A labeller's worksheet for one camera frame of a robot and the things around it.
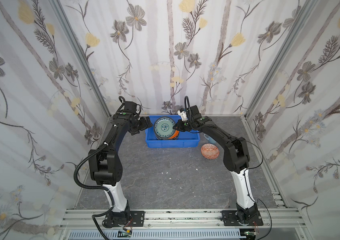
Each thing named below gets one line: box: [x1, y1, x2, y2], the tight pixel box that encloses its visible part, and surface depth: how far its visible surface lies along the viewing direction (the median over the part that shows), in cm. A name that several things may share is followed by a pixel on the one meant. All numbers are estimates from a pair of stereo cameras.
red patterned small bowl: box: [200, 143, 220, 160], surface depth 100 cm
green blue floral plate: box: [154, 116, 175, 139], surface depth 97 cm
